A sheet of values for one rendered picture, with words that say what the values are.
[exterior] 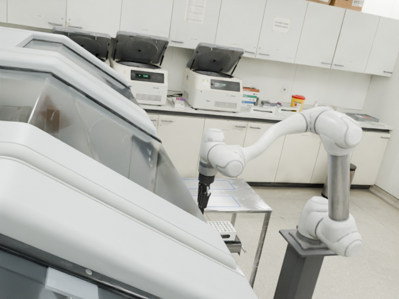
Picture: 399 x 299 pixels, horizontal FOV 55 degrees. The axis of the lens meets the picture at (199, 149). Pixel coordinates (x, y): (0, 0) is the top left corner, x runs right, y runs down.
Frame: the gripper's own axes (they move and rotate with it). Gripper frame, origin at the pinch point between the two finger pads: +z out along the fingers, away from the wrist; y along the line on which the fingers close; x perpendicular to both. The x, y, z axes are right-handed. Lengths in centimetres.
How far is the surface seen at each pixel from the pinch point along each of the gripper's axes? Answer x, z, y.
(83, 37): 54, -54, 248
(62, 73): 63, -64, -33
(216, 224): -10.7, 8.2, 2.7
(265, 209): -50, 12, 26
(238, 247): -20.4, 15.5, -6.4
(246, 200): -42, 12, 37
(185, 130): -56, 26, 229
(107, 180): 54, -60, -100
